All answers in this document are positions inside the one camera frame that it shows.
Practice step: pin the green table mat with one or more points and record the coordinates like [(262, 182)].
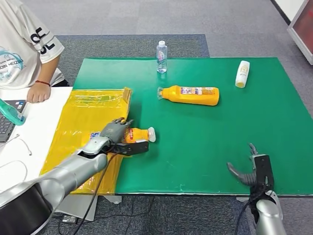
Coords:
[(219, 139)]

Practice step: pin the grey table base plate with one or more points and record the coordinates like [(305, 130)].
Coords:
[(83, 207)]

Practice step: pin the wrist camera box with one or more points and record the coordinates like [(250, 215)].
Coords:
[(134, 148), (264, 172)]

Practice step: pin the teal bottle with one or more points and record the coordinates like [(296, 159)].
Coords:
[(12, 116)]

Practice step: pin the white cabinet with red panels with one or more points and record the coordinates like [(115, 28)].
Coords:
[(302, 30)]

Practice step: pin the dark laptop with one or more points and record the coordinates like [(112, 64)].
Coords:
[(4, 129)]

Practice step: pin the clear water bottle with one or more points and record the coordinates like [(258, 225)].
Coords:
[(161, 58)]

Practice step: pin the floor power strip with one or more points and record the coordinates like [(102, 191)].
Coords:
[(69, 219)]

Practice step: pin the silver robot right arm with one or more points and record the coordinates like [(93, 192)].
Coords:
[(268, 217)]

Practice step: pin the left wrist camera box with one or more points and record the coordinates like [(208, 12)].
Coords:
[(134, 148)]

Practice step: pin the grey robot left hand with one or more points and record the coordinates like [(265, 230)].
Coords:
[(115, 129)]

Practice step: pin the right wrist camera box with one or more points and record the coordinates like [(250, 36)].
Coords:
[(264, 172)]

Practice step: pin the grey table foot bracket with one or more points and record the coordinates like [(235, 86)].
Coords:
[(112, 199)]

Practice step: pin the person's left forearm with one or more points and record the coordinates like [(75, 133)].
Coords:
[(47, 69)]

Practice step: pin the yellow plastic sheet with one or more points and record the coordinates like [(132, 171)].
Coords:
[(83, 113)]

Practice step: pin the person's left hand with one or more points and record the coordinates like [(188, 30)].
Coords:
[(38, 94)]

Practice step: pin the small white bottle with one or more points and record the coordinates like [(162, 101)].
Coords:
[(242, 74)]

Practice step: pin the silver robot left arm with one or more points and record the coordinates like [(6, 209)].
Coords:
[(68, 175)]

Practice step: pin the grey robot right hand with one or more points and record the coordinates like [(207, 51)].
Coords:
[(244, 178)]

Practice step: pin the person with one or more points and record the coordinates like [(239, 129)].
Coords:
[(19, 42)]

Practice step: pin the orange detergent bottle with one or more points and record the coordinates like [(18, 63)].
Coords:
[(139, 134), (193, 96)]

